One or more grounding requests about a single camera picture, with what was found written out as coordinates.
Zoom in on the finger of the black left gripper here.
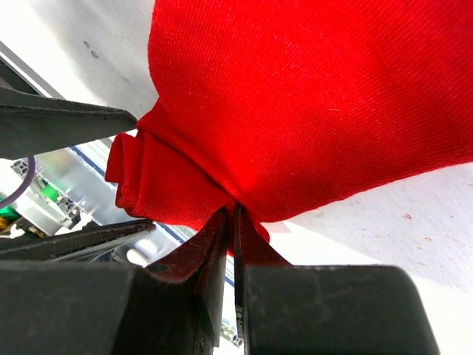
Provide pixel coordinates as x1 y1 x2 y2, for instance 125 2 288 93
1 219 155 261
1 88 137 160

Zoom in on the aluminium frame rail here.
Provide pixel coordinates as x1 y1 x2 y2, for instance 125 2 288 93
0 40 237 348

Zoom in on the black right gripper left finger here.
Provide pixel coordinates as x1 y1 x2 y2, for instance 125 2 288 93
1 210 228 354

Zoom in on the red Santa sock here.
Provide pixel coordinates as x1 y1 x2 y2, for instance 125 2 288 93
105 1 472 229

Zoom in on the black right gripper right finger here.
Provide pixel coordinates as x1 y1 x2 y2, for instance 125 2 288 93
233 207 439 354

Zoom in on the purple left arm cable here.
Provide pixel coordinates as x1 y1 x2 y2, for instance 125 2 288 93
0 155 37 209

